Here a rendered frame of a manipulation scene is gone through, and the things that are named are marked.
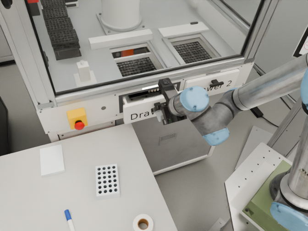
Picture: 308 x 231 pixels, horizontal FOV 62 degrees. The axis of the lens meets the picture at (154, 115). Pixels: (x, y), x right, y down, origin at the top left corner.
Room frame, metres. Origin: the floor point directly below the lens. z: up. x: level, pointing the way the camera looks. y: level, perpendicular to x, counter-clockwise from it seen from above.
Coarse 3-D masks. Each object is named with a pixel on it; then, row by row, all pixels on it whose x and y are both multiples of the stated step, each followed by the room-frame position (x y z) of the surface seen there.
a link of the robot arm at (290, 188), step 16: (304, 80) 0.36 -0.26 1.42; (304, 96) 0.35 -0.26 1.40; (304, 112) 0.36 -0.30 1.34; (304, 128) 0.36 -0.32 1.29; (304, 144) 0.34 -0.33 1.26; (304, 160) 0.33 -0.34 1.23; (288, 176) 0.36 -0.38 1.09; (304, 176) 0.31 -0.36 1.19; (288, 192) 0.31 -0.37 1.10; (304, 192) 0.30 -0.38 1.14; (272, 208) 0.29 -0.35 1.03; (288, 208) 0.28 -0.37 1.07; (304, 208) 0.27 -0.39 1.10; (288, 224) 0.26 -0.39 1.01; (304, 224) 0.25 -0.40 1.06
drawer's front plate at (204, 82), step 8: (224, 72) 0.99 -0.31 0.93; (232, 72) 0.99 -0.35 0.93; (192, 80) 0.91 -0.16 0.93; (200, 80) 0.91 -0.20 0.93; (208, 80) 0.93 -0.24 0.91; (224, 80) 0.98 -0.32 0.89; (232, 80) 1.00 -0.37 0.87; (184, 88) 0.89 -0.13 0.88; (208, 88) 0.94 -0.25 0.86; (224, 88) 0.99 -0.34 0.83
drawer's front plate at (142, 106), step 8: (160, 96) 0.78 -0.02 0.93; (128, 104) 0.72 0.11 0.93; (136, 104) 0.72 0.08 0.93; (144, 104) 0.74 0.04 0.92; (152, 104) 0.75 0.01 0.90; (128, 112) 0.70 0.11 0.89; (136, 112) 0.72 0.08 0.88; (144, 112) 0.74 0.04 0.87; (128, 120) 0.70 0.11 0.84; (136, 120) 0.72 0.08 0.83
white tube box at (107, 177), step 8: (96, 168) 0.48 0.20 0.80; (104, 168) 0.49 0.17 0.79; (112, 168) 0.49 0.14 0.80; (96, 176) 0.45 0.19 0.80; (104, 176) 0.46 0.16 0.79; (112, 176) 0.46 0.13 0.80; (96, 184) 0.42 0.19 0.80; (104, 184) 0.42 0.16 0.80; (112, 184) 0.42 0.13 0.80; (96, 192) 0.39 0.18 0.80; (104, 192) 0.40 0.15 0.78; (112, 192) 0.39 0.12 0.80
